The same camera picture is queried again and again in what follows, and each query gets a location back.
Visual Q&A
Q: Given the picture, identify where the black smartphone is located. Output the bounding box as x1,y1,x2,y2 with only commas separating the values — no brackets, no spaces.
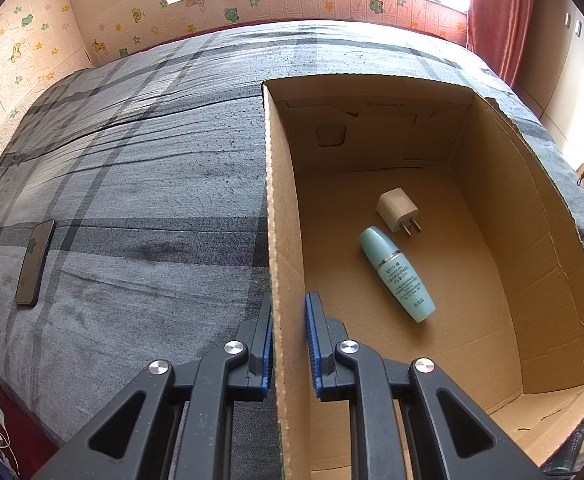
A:
15,219,56,307

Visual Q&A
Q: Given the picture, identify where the red curtain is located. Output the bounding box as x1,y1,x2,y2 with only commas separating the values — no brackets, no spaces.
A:
467,0,539,87

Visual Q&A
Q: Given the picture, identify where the teal cosmetic bottle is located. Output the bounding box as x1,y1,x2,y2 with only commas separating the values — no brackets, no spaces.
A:
358,226,436,323

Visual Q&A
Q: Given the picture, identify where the cardboard box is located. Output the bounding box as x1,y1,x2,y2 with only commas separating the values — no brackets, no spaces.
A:
262,74,584,480

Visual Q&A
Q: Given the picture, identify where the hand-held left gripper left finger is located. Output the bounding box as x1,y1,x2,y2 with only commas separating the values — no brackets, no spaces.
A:
32,290,276,480

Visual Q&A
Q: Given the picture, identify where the small white charger plug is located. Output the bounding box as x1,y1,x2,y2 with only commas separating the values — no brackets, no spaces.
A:
377,187,423,237

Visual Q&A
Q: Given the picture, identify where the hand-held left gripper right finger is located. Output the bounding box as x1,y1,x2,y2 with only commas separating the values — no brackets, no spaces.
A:
304,291,548,480

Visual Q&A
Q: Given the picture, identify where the cream wardrobe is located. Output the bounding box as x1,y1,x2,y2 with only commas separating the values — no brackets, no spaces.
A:
514,0,584,201

